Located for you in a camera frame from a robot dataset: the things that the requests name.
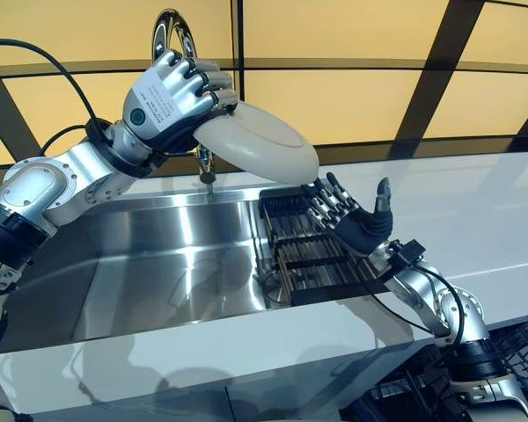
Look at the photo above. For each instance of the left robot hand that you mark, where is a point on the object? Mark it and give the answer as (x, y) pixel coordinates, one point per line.
(167, 101)

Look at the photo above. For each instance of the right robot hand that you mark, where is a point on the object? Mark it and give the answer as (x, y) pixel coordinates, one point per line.
(365, 233)

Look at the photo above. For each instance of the cream round plate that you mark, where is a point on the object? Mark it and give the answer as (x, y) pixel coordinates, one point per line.
(264, 145)

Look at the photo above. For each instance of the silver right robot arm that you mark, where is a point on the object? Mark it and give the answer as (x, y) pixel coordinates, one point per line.
(471, 307)

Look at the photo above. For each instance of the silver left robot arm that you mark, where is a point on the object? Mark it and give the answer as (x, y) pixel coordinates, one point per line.
(70, 176)

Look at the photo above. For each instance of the black steel roll-up drying rack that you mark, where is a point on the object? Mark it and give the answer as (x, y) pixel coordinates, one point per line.
(308, 264)

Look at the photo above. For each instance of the chrome kitchen faucet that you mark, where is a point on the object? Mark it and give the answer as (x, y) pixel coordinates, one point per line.
(160, 31)

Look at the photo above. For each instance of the steel sink drain strainer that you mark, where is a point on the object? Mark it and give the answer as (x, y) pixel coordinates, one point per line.
(275, 290)

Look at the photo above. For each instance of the dark framed yellow window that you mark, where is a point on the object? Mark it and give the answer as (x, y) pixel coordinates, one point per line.
(334, 88)

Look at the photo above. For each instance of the stainless steel sink basin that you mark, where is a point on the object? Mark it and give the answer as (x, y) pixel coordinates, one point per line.
(158, 264)

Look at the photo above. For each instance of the white cabinet door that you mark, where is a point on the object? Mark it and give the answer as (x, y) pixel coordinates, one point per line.
(290, 395)
(158, 409)

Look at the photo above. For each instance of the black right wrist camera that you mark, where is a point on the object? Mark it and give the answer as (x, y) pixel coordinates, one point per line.
(409, 254)

